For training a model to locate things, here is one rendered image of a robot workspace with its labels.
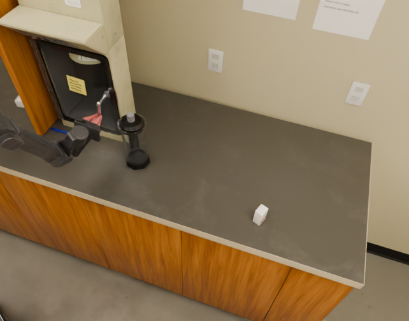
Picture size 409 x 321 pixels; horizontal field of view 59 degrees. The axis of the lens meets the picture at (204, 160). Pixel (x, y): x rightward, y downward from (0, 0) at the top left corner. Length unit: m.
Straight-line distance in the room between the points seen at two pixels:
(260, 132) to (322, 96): 0.31
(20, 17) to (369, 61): 1.27
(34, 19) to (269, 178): 1.03
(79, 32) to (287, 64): 0.85
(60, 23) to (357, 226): 1.26
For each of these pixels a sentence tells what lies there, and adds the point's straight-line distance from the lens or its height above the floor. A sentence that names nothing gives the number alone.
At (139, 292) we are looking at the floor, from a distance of 2.28.
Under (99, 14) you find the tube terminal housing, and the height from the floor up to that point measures 1.54.
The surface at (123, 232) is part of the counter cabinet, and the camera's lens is 1.71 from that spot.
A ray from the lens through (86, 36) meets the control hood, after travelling 1.22.
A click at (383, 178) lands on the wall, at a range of 2.05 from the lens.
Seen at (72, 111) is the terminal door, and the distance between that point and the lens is 1.65.
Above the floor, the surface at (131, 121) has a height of 1.18.
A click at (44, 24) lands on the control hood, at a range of 1.32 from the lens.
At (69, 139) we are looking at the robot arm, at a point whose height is 1.22.
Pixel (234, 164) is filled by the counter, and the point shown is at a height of 0.94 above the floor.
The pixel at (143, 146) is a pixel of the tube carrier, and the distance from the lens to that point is 1.44.
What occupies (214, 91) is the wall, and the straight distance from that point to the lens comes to 1.81.
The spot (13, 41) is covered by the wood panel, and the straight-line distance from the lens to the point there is 1.53.
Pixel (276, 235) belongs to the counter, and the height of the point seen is 0.94.
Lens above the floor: 2.13
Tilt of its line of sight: 50 degrees down
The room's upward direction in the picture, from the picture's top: 3 degrees clockwise
